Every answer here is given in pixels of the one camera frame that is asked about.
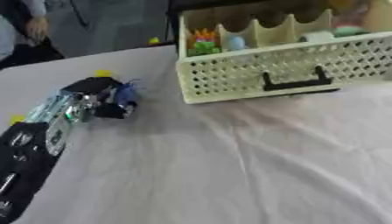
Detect green and orange toy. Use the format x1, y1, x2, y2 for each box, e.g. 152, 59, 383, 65
186, 28, 222, 57

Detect mint green toy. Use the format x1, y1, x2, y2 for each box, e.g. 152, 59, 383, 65
333, 25, 371, 38

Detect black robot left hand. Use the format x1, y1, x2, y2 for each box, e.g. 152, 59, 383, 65
59, 76, 141, 120

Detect person's hand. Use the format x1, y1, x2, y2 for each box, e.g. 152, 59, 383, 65
24, 16, 51, 42

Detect person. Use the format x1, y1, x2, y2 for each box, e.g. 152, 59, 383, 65
0, 0, 67, 70

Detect pink toy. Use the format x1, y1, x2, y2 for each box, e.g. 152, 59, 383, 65
331, 5, 371, 28

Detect yellow small block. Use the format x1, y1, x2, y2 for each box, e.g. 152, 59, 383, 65
93, 69, 114, 79
7, 115, 26, 127

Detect pale compartment drawer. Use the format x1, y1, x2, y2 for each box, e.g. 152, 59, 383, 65
174, 8, 392, 105

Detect light blue egg toy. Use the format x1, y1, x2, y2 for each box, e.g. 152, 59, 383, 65
225, 35, 250, 52

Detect white roll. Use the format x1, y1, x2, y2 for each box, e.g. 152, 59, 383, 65
297, 30, 337, 44

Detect black drawer handle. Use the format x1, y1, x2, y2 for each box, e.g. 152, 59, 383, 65
260, 65, 334, 92

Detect blue small object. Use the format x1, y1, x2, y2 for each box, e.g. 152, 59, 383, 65
115, 79, 141, 107

